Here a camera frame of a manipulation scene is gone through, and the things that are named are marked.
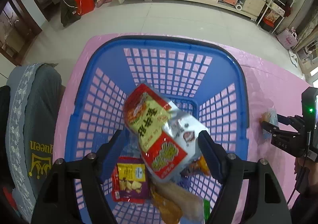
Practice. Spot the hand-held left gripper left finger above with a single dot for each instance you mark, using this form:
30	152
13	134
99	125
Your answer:
109	155

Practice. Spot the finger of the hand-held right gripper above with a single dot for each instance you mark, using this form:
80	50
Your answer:
280	139
285	120

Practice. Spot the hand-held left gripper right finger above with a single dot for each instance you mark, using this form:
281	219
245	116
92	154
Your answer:
207	156

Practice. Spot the blue cracker packet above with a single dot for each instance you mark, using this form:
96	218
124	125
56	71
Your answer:
269	117

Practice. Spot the light blue snack packet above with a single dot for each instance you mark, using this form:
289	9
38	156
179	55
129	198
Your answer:
130	150

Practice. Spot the yellow purple snack packet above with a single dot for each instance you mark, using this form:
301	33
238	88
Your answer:
130	176

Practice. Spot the clear cracker packet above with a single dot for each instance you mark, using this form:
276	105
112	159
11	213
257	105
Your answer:
183	198

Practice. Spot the large red yellow snack packet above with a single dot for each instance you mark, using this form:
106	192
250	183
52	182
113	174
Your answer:
154	124

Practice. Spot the orange sausage stick packet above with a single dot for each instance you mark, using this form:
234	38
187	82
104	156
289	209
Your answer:
165	210

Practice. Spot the blue plastic basket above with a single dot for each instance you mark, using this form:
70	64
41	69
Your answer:
174	47

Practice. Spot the person's right hand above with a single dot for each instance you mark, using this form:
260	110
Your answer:
299	164

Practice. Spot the pink tablecloth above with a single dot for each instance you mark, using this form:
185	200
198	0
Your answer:
268	77

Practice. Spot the green stick packet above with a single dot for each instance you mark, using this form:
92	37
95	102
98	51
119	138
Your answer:
206	210

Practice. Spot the white slipper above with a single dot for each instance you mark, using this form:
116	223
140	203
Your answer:
295	61
292	53

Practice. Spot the person's dark clothing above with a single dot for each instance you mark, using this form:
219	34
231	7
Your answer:
305	206

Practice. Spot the pink bag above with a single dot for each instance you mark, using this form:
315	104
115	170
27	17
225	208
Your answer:
287	38

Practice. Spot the orange printed carton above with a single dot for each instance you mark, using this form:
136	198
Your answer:
272	16

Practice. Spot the white metal rack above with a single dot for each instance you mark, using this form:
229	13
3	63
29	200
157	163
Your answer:
265	6

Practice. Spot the white paper roll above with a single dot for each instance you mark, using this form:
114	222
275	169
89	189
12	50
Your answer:
239	6

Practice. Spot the black bag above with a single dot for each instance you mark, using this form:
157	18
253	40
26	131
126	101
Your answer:
68	9

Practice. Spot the red bag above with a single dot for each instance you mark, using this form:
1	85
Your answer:
84	1

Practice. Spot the brown wooden door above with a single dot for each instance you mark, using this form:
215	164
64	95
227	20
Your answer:
12	22

